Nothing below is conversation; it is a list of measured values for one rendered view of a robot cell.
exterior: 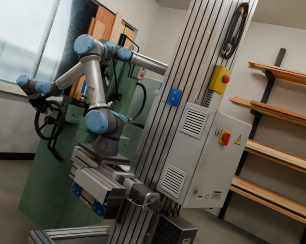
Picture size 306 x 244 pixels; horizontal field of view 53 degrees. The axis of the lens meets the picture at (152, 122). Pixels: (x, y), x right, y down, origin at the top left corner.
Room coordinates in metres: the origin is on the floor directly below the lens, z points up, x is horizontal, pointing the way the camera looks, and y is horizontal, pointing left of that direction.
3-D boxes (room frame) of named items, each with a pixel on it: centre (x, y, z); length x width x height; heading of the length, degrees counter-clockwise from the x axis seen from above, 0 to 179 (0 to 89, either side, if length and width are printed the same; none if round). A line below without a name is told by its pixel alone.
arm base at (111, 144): (1.72, 0.20, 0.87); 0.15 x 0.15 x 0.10
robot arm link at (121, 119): (1.72, 0.21, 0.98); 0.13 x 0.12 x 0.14; 157
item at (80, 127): (2.39, 0.56, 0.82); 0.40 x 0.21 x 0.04; 61
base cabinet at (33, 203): (2.55, 0.47, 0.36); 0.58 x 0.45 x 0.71; 151
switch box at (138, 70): (2.66, 0.25, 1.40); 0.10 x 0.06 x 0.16; 151
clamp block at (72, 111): (2.27, 0.60, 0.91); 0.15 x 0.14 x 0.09; 61
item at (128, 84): (2.56, 0.29, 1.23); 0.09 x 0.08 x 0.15; 151
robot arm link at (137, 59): (2.03, 0.12, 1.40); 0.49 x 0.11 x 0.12; 102
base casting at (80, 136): (2.55, 0.47, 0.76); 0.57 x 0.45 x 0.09; 151
